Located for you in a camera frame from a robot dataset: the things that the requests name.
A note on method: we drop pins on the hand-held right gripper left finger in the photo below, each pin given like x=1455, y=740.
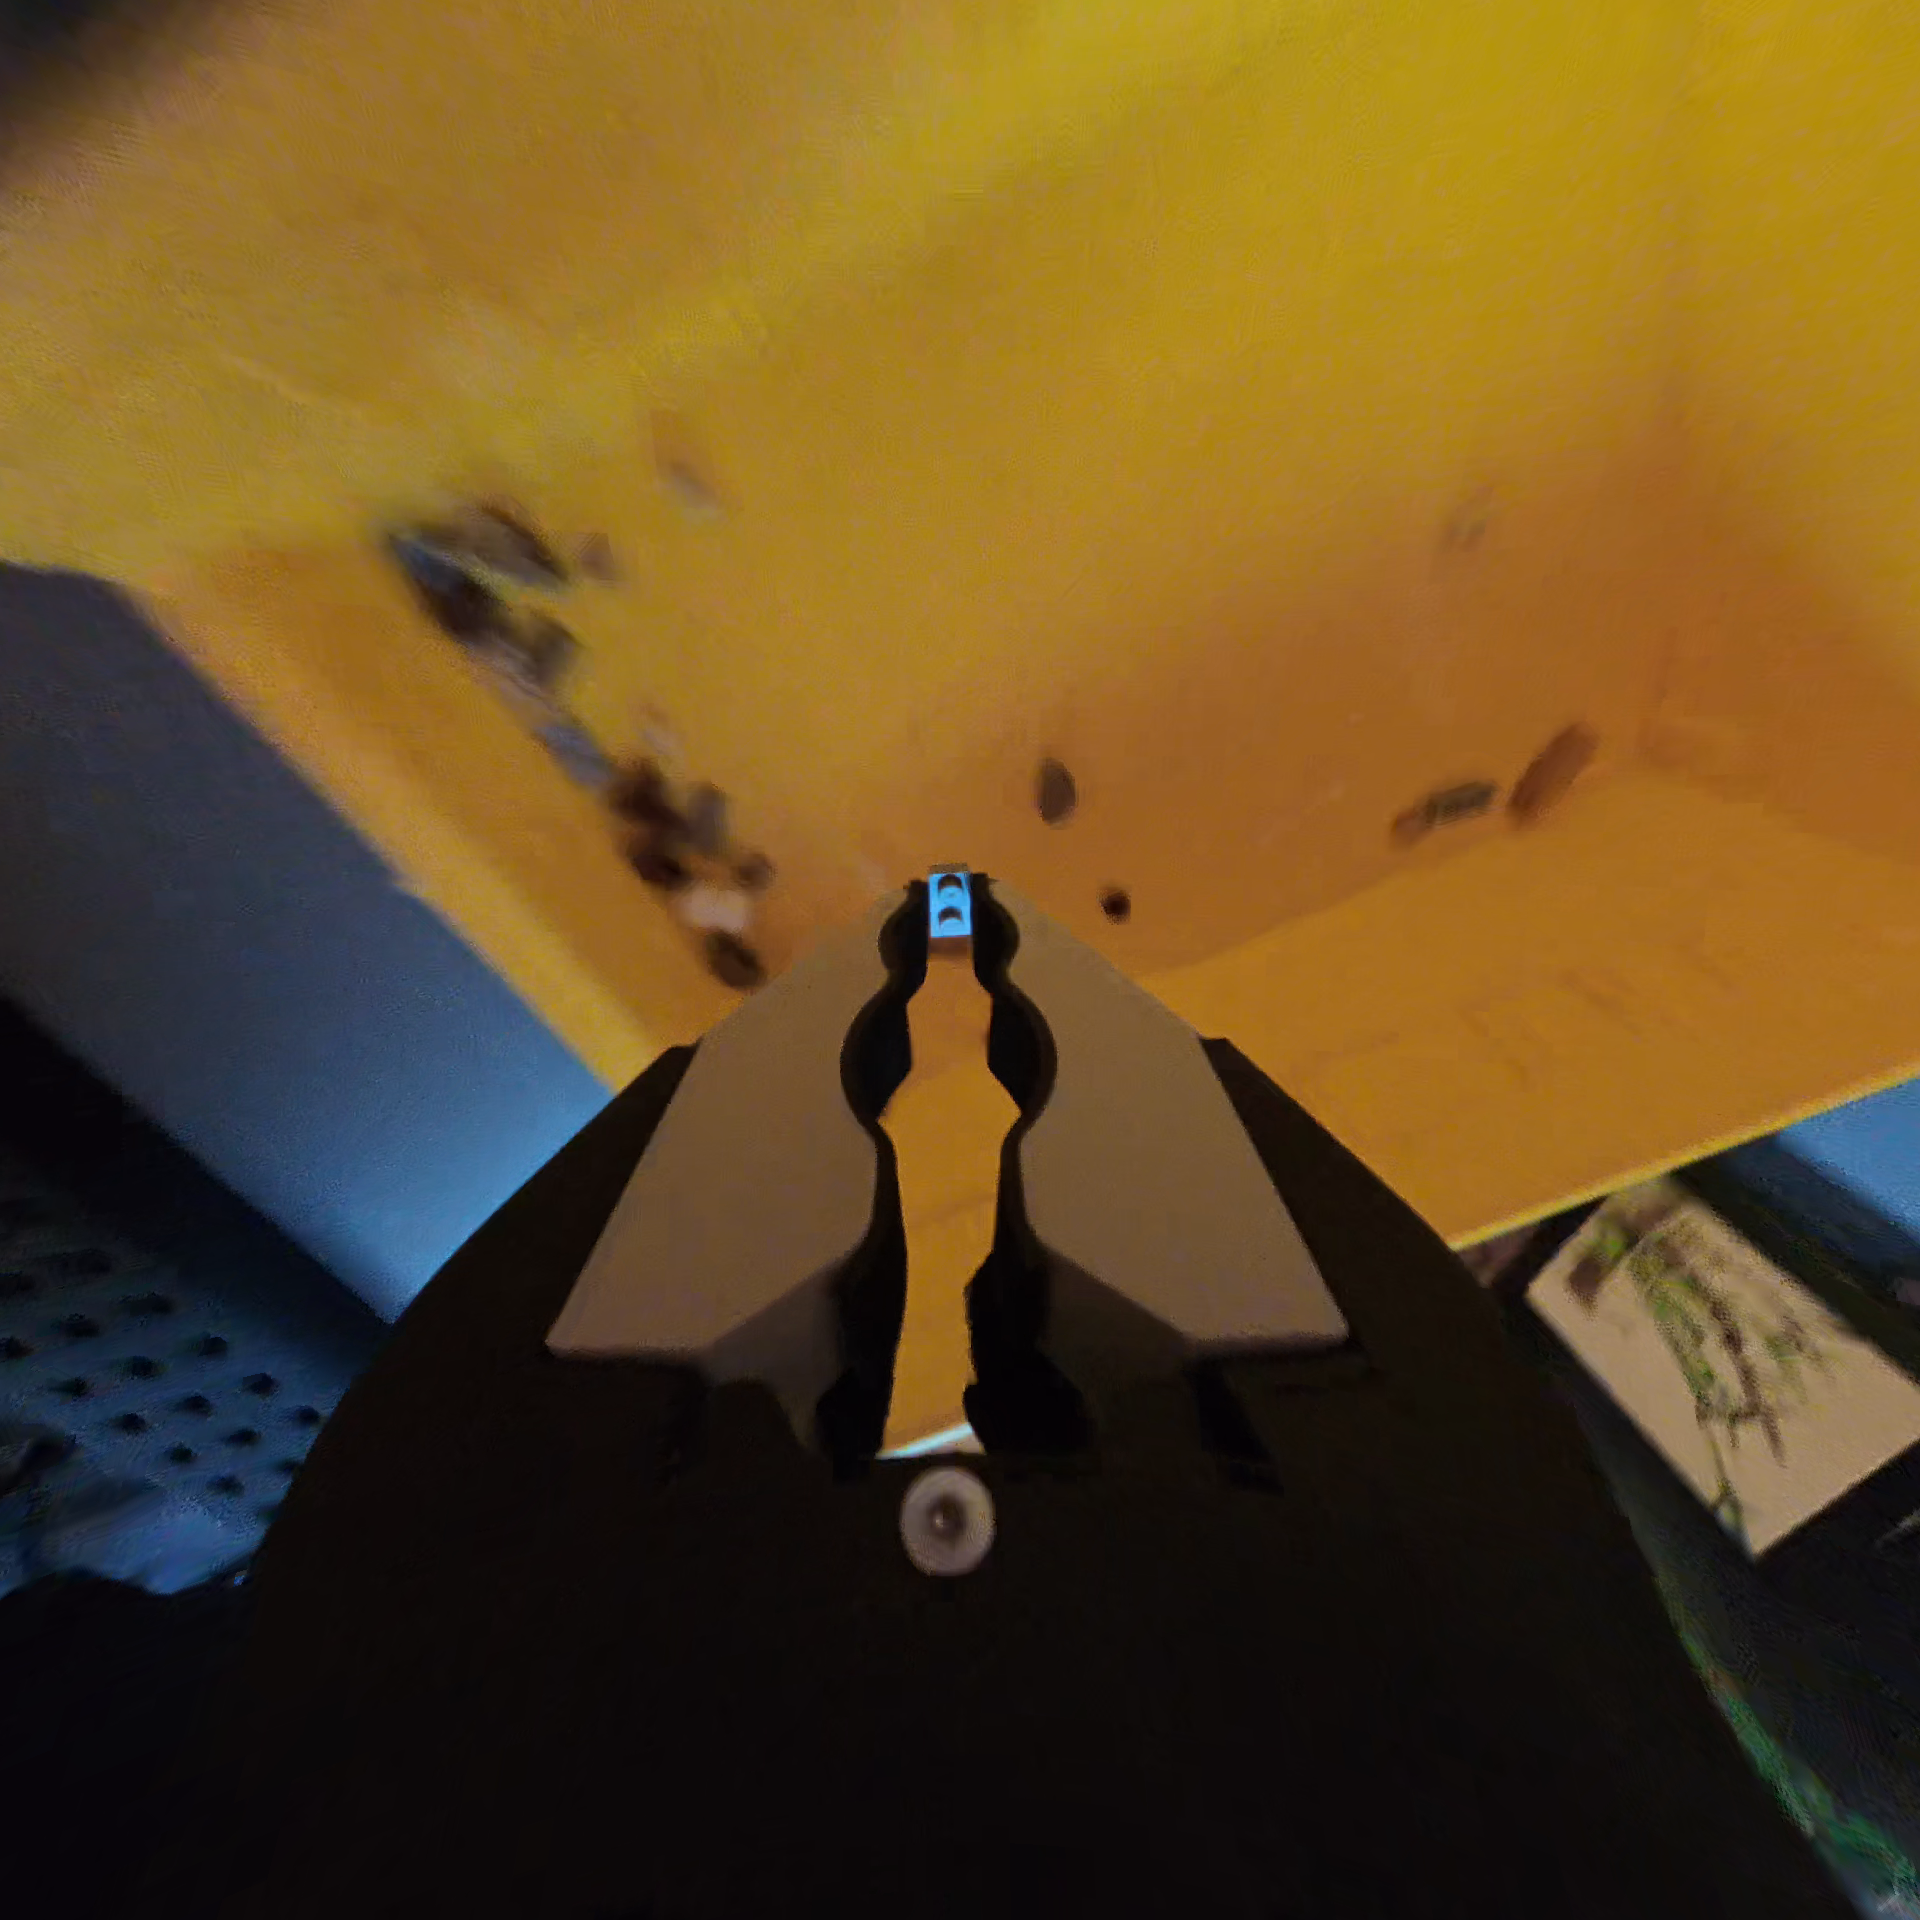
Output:
x=735, y=1200

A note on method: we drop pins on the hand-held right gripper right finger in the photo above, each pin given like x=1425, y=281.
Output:
x=1168, y=1200

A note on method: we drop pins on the blue-grey small toy plate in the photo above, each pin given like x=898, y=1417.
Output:
x=946, y=903

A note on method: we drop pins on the small toy bricks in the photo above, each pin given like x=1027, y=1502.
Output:
x=504, y=599

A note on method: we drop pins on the yellow plastic bin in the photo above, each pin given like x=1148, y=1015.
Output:
x=1048, y=374

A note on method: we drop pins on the grey desk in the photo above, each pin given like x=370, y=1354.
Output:
x=226, y=900

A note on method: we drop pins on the black toy set box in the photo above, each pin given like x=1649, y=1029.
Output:
x=1725, y=1348

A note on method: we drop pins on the black perforated chair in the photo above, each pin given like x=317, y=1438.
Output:
x=151, y=1348

